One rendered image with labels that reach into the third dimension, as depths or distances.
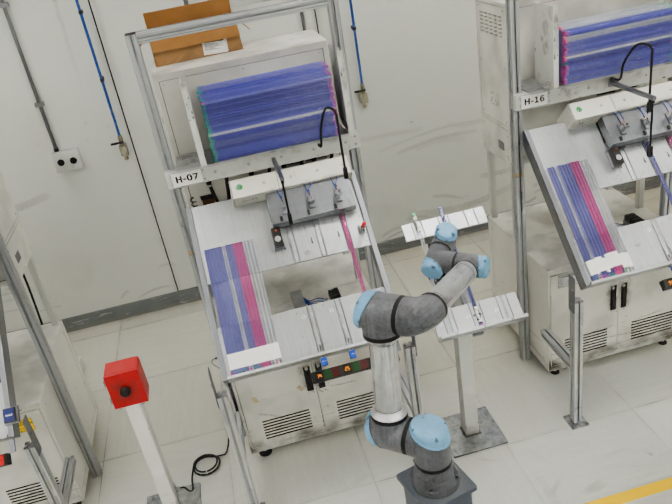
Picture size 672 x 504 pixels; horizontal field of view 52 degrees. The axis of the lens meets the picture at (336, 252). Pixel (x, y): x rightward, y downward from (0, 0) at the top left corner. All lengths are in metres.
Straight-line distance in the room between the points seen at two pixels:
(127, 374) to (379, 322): 1.13
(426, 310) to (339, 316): 0.76
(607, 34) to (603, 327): 1.33
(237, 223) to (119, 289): 1.97
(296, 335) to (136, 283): 2.14
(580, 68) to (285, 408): 1.90
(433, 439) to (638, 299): 1.66
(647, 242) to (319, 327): 1.37
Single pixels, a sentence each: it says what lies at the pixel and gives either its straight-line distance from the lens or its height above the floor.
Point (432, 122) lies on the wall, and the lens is 4.49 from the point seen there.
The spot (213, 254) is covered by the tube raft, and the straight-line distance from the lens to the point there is 2.72.
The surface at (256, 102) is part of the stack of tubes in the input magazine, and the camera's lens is 2.64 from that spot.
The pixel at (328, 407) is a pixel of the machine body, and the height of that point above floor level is 0.21.
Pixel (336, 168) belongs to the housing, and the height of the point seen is 1.26.
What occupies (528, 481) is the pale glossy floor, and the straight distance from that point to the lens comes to 3.05.
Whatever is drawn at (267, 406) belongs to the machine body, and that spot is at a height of 0.30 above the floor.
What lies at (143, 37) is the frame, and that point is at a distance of 2.65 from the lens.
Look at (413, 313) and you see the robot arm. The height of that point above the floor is 1.17.
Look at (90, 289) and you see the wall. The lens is 4.63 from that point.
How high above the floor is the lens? 2.22
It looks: 27 degrees down
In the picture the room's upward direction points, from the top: 10 degrees counter-clockwise
